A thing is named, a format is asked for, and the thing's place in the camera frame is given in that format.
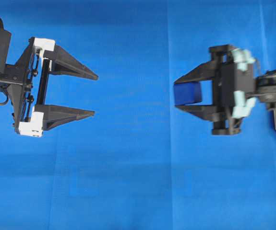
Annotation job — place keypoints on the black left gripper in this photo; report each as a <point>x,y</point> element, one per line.
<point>17,82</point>

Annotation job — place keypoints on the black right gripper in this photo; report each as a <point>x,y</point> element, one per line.
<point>233,72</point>

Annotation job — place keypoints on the blue block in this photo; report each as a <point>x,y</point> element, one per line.
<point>187,93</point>

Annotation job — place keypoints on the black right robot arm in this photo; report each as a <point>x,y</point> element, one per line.
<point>265,91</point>

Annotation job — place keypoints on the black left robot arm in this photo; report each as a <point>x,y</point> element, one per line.
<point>39,90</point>

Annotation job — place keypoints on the blue table cloth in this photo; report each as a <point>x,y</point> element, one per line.
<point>139,163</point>

